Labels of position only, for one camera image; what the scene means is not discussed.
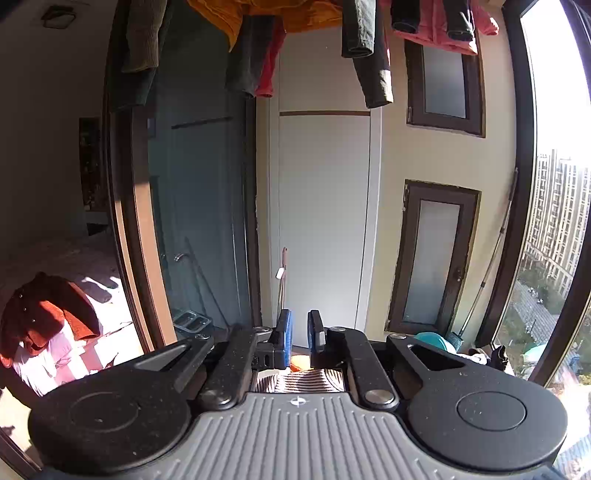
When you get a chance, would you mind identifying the dark olive knit sweater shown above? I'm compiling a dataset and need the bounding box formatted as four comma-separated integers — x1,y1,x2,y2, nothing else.
115,0,169,112

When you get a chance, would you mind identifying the dark wall picture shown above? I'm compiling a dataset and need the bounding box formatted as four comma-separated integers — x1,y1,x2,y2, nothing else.
78,116,103,210

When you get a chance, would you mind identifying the red hanging garment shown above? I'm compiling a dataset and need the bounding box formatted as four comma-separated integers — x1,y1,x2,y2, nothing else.
255,18,288,99

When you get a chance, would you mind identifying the black cuffed sleeve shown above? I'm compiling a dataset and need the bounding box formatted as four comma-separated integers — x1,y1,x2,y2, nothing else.
444,0,476,41

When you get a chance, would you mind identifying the small frosted brown-framed window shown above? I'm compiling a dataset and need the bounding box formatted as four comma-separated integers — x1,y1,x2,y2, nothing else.
386,179,482,335
404,36,486,139

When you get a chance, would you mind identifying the striped knit garment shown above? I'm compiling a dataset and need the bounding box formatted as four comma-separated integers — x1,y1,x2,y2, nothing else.
253,367,348,394

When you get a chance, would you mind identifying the light pink garment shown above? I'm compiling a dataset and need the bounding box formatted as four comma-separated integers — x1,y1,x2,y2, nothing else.
11,320,90,398

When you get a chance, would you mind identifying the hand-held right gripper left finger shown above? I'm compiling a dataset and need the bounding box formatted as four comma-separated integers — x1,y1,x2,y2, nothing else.
133,309,295,413

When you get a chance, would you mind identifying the dark hanging sleeve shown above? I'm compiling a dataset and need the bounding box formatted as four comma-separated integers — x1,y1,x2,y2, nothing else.
341,0,394,110

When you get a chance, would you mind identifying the rust red sweater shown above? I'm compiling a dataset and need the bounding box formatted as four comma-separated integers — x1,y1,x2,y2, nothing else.
0,271,103,367

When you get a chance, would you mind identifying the white cabinet door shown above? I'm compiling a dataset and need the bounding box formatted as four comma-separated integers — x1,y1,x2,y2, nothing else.
267,28,384,349

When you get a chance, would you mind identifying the teal plastic basin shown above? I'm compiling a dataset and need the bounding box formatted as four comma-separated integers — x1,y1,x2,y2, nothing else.
412,331,457,354

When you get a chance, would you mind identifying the large dark window frame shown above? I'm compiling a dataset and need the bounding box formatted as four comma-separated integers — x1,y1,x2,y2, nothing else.
475,0,591,389

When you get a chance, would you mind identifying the wooden mop handle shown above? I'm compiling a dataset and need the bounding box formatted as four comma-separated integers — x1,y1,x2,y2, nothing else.
276,246,291,320

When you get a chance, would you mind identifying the grey two-compartment tray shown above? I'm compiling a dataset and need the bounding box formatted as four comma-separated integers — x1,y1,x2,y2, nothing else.
172,311,214,334

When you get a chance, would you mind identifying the dark grey hanging garment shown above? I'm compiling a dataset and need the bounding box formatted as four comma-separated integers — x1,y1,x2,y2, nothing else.
225,14,278,99

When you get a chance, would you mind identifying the brown sliding glass door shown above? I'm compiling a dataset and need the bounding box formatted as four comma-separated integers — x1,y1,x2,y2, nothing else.
102,0,264,354

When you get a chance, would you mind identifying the pile of pink clothes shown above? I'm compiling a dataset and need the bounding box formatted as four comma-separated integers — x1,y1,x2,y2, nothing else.
390,0,501,57

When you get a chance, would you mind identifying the square ceiling lamp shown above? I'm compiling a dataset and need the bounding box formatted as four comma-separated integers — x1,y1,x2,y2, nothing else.
41,4,80,29

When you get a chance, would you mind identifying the orange hanging garment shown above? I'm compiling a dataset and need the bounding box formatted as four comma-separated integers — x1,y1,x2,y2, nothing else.
187,0,345,41

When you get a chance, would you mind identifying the long thin metal pole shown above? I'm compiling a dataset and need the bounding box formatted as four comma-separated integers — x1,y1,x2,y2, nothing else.
455,167,519,352

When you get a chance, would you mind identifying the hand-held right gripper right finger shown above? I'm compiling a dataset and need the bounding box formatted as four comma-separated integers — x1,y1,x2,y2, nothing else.
308,309,468,412

